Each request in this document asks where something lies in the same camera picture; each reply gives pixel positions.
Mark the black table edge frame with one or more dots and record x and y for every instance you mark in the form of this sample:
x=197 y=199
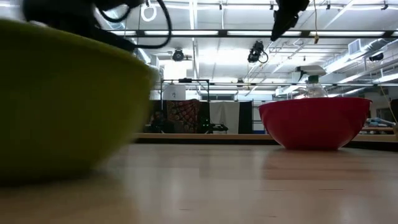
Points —
x=202 y=141

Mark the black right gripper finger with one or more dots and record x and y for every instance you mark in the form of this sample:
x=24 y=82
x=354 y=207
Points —
x=281 y=26

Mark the white cloth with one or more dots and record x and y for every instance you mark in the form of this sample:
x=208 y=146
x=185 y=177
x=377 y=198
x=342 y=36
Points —
x=224 y=116

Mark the red bowl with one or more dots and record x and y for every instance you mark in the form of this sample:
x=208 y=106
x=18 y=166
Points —
x=314 y=124

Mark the green bowl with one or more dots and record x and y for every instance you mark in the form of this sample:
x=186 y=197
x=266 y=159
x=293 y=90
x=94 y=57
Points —
x=62 y=109

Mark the black hanging ceiling camera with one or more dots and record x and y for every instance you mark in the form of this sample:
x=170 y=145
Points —
x=255 y=51

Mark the red patterned cloth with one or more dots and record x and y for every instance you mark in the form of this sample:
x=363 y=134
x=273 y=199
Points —
x=183 y=115

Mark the black overhead light rail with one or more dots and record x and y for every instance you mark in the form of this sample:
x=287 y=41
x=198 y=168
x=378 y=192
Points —
x=248 y=33

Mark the silver ventilation duct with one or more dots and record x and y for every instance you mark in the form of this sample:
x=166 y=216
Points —
x=370 y=49

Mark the black metal frame stand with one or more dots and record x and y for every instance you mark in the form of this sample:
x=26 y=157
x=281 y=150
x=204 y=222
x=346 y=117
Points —
x=185 y=81

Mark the clear spray bottle white trigger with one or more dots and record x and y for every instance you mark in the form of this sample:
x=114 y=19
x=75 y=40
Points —
x=315 y=89

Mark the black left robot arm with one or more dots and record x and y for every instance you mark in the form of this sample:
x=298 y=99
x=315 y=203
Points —
x=74 y=18

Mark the beige neighbouring table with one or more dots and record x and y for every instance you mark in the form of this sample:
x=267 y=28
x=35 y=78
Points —
x=202 y=136

